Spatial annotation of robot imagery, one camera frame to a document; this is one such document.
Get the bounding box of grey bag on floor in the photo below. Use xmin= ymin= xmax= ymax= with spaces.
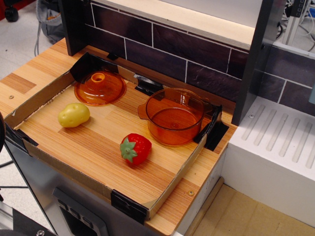
xmin=35 ymin=0 xmax=64 ymax=46

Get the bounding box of white toy sink drainboard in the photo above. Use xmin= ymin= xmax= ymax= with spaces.
xmin=221 ymin=97 xmax=315 ymax=226

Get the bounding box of red toy strawberry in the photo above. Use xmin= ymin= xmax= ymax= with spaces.
xmin=120 ymin=133 xmax=152 ymax=165

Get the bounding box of orange transparent pot lid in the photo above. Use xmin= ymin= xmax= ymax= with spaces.
xmin=74 ymin=71 xmax=126 ymax=106

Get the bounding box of yellow toy potato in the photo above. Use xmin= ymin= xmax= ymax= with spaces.
xmin=58 ymin=103 xmax=90 ymax=128

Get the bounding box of cardboard fence with black tape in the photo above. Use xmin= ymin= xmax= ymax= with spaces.
xmin=0 ymin=50 xmax=236 ymax=235

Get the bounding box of orange transparent pot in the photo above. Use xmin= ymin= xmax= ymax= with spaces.
xmin=138 ymin=88 xmax=213 ymax=146

